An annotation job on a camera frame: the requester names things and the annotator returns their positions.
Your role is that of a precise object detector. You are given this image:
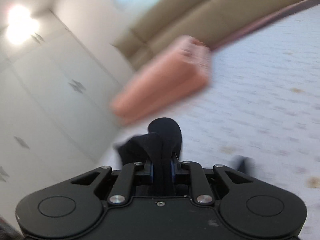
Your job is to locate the white wardrobe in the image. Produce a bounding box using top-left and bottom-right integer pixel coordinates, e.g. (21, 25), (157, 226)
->
(1, 4), (132, 228)

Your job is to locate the beige padded headboard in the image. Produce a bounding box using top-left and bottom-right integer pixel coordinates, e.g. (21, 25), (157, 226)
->
(113, 0), (307, 69)

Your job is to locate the upper pink folded quilt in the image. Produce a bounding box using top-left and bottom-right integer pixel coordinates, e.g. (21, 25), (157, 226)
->
(127, 36), (211, 103)

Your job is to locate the lower pink folded quilt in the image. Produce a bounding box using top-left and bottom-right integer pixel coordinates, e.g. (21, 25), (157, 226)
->
(111, 62), (210, 124)

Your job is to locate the navy striped zip hoodie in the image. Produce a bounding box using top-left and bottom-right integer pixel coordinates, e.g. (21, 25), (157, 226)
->
(113, 116), (256, 197)

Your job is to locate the pink folded quilt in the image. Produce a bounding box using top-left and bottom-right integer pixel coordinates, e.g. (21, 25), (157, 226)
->
(111, 62), (210, 124)
(127, 36), (211, 103)

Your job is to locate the floral quilted bed cover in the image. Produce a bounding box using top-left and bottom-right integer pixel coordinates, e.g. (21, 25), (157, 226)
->
(113, 5), (319, 239)

